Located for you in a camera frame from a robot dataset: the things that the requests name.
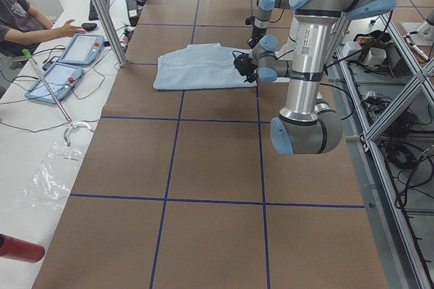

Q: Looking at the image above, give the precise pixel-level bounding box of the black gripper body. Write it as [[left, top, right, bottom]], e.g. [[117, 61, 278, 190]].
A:
[[250, 27, 265, 43], [243, 64, 258, 79]]

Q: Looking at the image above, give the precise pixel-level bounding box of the light blue shirt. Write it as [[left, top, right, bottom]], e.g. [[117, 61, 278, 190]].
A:
[[153, 43, 256, 90]]

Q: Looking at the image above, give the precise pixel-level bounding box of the black keyboard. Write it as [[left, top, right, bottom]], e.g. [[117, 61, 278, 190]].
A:
[[88, 0, 111, 21]]

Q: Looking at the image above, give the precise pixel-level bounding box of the black computer mouse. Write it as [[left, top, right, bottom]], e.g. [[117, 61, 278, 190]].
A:
[[81, 22, 98, 32]]

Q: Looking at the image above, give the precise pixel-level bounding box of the upper blue teach pendant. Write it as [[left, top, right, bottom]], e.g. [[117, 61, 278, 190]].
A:
[[58, 33, 104, 66]]

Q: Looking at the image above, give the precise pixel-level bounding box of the blue teach pendant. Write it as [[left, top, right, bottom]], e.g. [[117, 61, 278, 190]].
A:
[[58, 33, 104, 66], [24, 62, 83, 104]]

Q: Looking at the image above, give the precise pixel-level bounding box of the lower blue teach pendant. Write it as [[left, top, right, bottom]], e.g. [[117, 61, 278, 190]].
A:
[[24, 62, 83, 104]]

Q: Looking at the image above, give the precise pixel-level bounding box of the metal reacher stick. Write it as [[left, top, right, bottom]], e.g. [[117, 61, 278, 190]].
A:
[[22, 49, 94, 147]]

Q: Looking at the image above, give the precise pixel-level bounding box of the seated person grey shirt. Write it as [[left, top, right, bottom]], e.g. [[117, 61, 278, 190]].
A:
[[1, 0, 86, 57]]

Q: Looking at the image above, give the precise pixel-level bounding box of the clear plastic bag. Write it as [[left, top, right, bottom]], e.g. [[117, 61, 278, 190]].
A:
[[18, 141, 87, 213]]

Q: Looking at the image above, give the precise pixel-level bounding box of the red cylinder bottle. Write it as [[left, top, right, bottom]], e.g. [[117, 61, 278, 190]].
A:
[[1, 234, 45, 263]]

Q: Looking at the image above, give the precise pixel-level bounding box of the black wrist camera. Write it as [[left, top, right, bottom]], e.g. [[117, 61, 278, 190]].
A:
[[232, 50, 252, 76], [245, 16, 256, 26]]

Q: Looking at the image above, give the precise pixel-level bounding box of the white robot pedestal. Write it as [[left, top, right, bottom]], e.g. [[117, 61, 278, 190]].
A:
[[275, 18, 299, 61]]

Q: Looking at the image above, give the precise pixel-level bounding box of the aluminium frame post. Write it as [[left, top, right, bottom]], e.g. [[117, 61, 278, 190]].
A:
[[92, 0, 127, 66]]

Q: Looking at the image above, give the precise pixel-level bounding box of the aluminium frame rack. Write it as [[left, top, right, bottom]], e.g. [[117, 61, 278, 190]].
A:
[[327, 0, 433, 288]]

